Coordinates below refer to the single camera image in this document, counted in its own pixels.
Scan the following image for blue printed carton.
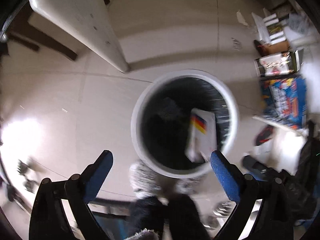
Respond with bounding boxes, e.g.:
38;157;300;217
259;76;307;130

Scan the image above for right grey slipper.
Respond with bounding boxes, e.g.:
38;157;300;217
175;176;205;195

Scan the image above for black chair with jacket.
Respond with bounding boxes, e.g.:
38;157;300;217
1;0;78;61

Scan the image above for red black sandal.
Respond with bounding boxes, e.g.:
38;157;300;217
255;125;274;146

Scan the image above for white trash bin black liner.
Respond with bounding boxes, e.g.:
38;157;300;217
131;69;239;179

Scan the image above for left grey slipper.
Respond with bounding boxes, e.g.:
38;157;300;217
129;160;162;199

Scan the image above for person's dark trouser legs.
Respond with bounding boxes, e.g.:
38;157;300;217
128;194;210;239

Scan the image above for white table leg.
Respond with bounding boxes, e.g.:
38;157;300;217
29;0;130;73

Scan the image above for white box colourful stripes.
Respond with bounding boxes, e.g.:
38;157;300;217
185;108;217;164

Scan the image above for white black printed box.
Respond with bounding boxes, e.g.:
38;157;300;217
254;49;304;77

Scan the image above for grey slipper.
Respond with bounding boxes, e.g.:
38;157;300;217
175;176;205;195
129;160;162;199

